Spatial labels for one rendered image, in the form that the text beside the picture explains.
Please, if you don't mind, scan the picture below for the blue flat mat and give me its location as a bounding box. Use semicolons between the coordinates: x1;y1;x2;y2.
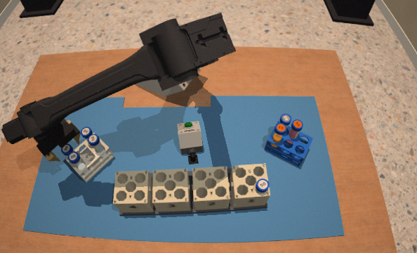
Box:
23;96;345;243

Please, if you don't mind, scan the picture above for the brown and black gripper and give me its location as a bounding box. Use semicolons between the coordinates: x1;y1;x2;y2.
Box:
37;119;81;162

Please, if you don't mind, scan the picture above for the blue tube rack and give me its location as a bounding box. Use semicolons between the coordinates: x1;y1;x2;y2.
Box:
264;126;313;167

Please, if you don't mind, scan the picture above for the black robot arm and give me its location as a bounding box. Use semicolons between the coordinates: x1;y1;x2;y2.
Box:
2;13;236;144

